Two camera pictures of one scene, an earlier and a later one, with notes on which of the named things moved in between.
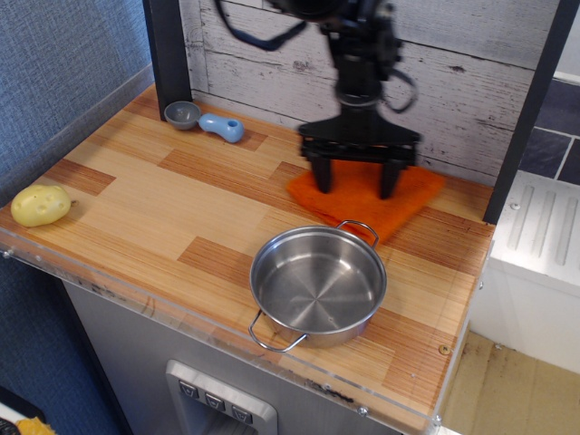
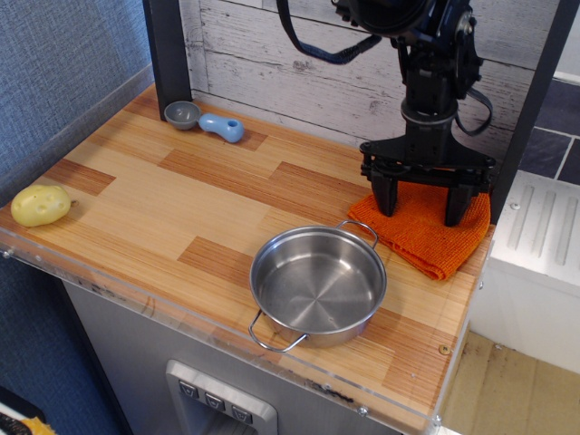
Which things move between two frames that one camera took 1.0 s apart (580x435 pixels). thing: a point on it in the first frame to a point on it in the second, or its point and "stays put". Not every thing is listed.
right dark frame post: (530, 111) stays put
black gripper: (359, 134) to (428, 154)
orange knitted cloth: (355, 195) to (418, 231)
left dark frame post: (169, 53) stays put
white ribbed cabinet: (526, 294) stays put
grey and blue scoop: (185, 115) stays put
